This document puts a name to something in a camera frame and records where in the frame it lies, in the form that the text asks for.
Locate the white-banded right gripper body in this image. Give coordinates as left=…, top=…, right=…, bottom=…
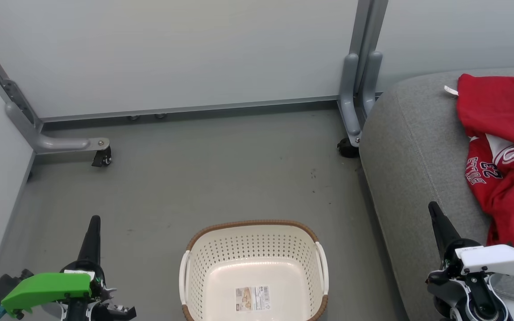
left=427, top=244, right=514, bottom=319

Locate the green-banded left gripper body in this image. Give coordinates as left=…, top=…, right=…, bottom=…
left=0, top=261, right=136, bottom=321

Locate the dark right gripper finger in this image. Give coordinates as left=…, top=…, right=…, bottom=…
left=428, top=202, right=481, bottom=268

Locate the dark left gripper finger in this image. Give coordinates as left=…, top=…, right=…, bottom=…
left=77, top=215, right=102, bottom=267

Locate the red basketball jersey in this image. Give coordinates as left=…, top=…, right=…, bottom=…
left=444, top=74, right=514, bottom=248

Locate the cream perforated laundry basket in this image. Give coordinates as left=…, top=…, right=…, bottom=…
left=179, top=219, right=329, bottom=321

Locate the grey fabric sofa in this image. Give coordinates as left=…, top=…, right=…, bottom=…
left=359, top=66, right=514, bottom=321

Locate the black caster wheel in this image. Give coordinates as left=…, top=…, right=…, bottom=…
left=337, top=137, right=360, bottom=159
left=91, top=146, right=113, bottom=168

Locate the paper label sticker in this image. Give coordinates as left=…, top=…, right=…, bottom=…
left=235, top=285, right=271, bottom=312

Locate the grey partition frame with foot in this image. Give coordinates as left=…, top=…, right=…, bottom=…
left=0, top=20, right=111, bottom=155

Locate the grey partition bottom rail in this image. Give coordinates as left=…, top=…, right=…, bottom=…
left=39, top=95, right=340, bottom=123

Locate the grey double partition post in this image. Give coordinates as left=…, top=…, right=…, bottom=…
left=337, top=0, right=390, bottom=148

